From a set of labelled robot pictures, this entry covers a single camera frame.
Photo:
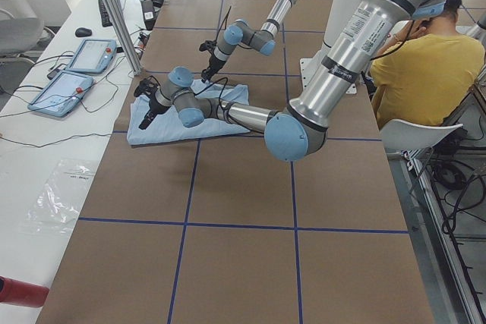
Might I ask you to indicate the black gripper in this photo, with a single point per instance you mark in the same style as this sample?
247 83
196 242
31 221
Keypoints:
214 63
153 107

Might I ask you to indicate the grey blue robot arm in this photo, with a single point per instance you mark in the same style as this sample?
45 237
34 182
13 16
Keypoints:
241 33
300 128

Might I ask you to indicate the upper blue teach pendant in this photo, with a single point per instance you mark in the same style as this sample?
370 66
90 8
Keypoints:
92 56

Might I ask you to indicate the blue teach pendant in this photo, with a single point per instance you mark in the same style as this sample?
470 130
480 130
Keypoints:
62 94
92 56

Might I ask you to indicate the lower blue teach pendant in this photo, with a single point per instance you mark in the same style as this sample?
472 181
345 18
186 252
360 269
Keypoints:
62 94

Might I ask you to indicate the black computer mouse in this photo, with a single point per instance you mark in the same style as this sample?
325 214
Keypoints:
83 32

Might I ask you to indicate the clear plastic bag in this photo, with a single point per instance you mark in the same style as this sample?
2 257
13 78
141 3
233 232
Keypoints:
61 199

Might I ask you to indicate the white chair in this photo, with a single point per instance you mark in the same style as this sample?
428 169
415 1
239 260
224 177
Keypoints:
399 136

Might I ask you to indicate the red cylinder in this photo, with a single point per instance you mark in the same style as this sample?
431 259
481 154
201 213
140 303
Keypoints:
24 294

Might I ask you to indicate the person in yellow shirt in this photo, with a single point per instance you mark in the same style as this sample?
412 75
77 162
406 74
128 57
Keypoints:
425 70

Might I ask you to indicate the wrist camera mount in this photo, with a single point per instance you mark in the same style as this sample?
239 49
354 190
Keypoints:
208 45
147 86

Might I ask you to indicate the aluminium frame post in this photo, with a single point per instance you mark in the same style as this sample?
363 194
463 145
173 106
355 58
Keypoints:
118 22

